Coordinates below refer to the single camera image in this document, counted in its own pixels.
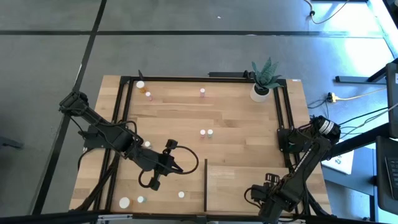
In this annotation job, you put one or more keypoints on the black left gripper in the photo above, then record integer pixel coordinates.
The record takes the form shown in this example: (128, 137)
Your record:
(155, 165)

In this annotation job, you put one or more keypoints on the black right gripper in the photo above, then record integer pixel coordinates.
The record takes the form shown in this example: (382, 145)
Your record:
(264, 193)

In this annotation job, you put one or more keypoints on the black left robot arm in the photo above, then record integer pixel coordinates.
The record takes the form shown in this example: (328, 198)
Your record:
(102, 133)

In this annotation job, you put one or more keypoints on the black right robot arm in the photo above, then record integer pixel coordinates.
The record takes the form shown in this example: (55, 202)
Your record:
(301, 161)

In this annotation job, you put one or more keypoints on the large orange medicine bottle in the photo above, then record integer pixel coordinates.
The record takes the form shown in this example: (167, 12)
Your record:
(140, 84)
(124, 202)

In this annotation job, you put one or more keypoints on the white box with logo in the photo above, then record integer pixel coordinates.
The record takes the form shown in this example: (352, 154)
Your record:
(340, 161)

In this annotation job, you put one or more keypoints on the black diagonal stand bar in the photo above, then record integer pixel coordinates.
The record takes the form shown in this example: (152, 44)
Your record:
(357, 141)

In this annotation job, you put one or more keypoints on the green plant white pot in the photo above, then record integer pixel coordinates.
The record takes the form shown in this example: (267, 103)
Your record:
(264, 81)

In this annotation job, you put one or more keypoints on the black keyboard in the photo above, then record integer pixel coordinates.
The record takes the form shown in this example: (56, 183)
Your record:
(388, 174)

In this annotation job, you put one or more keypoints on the black stand leg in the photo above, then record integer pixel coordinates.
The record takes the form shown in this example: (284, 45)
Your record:
(351, 79)

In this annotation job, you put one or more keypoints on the black monitor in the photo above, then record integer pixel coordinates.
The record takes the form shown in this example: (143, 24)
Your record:
(392, 99)

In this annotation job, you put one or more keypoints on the grey floor object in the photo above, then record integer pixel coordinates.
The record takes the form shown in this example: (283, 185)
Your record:
(9, 143)

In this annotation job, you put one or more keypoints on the black aluminium table frame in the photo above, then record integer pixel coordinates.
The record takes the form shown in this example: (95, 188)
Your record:
(186, 79)

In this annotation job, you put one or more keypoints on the small black post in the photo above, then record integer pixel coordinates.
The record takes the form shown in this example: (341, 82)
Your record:
(140, 75)

